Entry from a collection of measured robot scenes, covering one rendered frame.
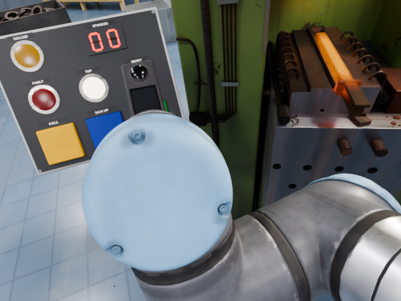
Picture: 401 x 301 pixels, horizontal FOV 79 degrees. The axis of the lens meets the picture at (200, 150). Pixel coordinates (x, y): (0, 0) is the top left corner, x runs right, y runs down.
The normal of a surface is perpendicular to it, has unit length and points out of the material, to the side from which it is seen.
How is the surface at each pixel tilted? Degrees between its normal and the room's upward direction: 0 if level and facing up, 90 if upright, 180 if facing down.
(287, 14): 90
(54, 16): 90
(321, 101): 90
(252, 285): 30
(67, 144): 60
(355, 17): 90
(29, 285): 0
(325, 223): 44
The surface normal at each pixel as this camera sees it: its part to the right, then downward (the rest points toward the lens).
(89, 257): -0.11, -0.72
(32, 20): 0.54, 0.54
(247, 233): -0.23, -0.85
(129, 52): 0.19, 0.20
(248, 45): -0.15, 0.69
